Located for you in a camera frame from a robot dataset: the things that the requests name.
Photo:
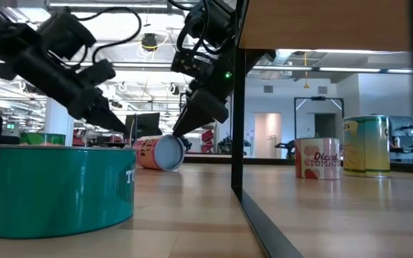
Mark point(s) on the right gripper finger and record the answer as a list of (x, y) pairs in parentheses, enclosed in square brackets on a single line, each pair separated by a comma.
[(193, 100), (206, 111)]

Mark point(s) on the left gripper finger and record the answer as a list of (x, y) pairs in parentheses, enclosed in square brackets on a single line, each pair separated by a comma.
[(108, 105), (100, 116)]

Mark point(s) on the green label tin can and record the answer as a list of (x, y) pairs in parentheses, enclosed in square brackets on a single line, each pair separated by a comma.
[(43, 139)]

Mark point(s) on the orange label tin can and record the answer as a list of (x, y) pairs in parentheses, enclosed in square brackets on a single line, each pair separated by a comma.
[(149, 152)]

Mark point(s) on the diced tomato tin can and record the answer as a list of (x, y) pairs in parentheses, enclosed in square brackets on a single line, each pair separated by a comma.
[(317, 161)]

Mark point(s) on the tall yellow label can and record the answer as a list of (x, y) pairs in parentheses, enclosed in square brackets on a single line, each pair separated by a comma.
[(366, 150)]

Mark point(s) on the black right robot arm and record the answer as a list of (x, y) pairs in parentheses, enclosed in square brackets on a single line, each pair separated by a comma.
[(213, 18)]

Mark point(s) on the background black robot arm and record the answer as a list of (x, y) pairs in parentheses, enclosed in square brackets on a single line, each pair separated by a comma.
[(186, 144), (235, 145), (283, 147)]

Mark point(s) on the cluttered background desk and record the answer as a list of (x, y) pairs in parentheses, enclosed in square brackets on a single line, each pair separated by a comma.
[(102, 141)]

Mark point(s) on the red background equipment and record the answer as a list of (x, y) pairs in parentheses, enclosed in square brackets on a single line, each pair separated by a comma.
[(206, 138)]

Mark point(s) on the black computer monitor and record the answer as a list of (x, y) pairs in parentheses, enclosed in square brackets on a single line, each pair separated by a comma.
[(145, 125)]

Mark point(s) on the white building column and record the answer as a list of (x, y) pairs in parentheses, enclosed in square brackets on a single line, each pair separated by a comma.
[(59, 129)]

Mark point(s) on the green exit sign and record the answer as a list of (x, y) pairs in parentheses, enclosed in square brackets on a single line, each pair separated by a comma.
[(10, 126)]

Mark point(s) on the teal tuna can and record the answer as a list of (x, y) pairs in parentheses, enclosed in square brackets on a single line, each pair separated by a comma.
[(56, 193)]

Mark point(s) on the background robot workstation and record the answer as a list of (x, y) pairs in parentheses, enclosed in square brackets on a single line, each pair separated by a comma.
[(403, 138)]

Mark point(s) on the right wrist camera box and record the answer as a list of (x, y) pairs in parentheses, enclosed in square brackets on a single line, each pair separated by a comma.
[(188, 65)]

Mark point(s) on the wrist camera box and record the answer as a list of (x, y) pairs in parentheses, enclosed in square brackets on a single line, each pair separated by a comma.
[(66, 34), (188, 65)]

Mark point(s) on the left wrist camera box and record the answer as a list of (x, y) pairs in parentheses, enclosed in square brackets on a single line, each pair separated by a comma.
[(66, 34)]

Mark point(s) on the black metal table frame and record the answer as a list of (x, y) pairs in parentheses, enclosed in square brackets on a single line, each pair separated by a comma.
[(271, 161)]

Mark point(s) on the black background gantry frame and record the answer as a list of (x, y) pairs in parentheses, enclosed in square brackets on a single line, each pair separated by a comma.
[(317, 98)]

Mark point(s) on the wooden shelf with black frame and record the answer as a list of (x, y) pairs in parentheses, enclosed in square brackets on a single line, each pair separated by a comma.
[(325, 25)]

